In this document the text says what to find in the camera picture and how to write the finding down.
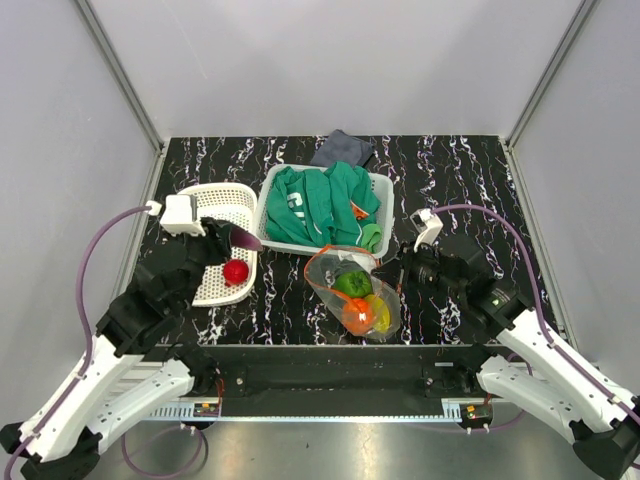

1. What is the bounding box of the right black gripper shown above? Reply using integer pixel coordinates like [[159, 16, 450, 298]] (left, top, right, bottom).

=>
[[371, 238, 464, 300]]

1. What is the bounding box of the purple fake eggplant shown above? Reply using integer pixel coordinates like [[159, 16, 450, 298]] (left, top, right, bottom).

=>
[[229, 226, 263, 252]]

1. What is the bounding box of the red fake round fruit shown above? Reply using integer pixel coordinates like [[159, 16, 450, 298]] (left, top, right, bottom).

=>
[[222, 259, 250, 287]]

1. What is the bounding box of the clear zip top bag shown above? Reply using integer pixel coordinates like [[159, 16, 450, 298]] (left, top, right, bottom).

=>
[[304, 245, 401, 342]]

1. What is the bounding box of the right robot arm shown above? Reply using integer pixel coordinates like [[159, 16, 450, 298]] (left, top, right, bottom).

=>
[[373, 236, 639, 479]]

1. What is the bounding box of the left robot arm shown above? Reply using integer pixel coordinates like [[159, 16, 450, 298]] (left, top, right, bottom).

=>
[[1, 218, 235, 479]]

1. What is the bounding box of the green fake pepper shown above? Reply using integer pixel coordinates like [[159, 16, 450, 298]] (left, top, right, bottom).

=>
[[333, 271, 373, 298]]

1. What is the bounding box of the yellow fake fruit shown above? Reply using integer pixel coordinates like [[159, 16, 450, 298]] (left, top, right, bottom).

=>
[[364, 294, 391, 333]]

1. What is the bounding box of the orange fake pumpkin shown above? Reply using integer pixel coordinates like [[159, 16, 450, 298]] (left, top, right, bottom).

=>
[[340, 298, 375, 336]]

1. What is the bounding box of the white perforated basket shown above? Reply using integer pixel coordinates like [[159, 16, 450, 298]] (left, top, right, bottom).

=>
[[162, 182, 260, 307]]

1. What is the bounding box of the light green cloth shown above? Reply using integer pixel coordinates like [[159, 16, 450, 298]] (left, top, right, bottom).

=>
[[358, 223, 383, 253]]

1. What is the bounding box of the white basket with clothes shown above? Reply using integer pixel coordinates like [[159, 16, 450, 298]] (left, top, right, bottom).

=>
[[257, 162, 394, 259]]

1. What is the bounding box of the green garment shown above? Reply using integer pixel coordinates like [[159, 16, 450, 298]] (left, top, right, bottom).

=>
[[265, 162, 383, 248]]

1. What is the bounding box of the grey folded cloth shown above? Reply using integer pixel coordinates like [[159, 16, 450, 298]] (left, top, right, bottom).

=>
[[310, 130, 374, 168]]

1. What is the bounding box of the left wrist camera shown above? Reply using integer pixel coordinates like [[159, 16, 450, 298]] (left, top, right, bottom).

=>
[[160, 194, 206, 237]]

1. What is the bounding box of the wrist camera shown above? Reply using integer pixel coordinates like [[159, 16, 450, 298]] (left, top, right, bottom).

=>
[[160, 194, 206, 237], [410, 208, 443, 253]]

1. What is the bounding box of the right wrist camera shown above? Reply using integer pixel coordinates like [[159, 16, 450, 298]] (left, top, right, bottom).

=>
[[410, 208, 443, 253]]

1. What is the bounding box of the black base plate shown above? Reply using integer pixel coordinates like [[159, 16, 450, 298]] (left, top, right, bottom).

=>
[[99, 343, 576, 419]]

